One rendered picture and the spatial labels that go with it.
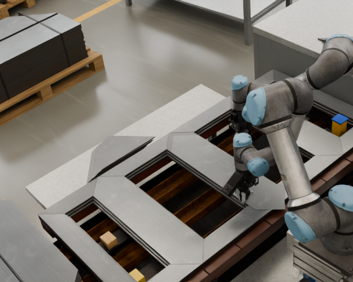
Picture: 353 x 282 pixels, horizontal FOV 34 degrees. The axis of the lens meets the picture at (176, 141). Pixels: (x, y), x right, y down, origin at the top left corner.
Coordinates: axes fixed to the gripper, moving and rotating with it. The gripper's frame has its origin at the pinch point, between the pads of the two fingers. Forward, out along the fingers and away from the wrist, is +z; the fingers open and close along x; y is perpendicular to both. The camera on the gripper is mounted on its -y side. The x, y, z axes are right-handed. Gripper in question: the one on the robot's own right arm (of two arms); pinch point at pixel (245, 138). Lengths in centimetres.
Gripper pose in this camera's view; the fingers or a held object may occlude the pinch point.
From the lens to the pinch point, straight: 282.1
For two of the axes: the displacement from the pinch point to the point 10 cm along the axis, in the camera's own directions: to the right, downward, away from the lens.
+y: -7.6, 4.8, -4.5
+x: 6.4, 4.3, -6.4
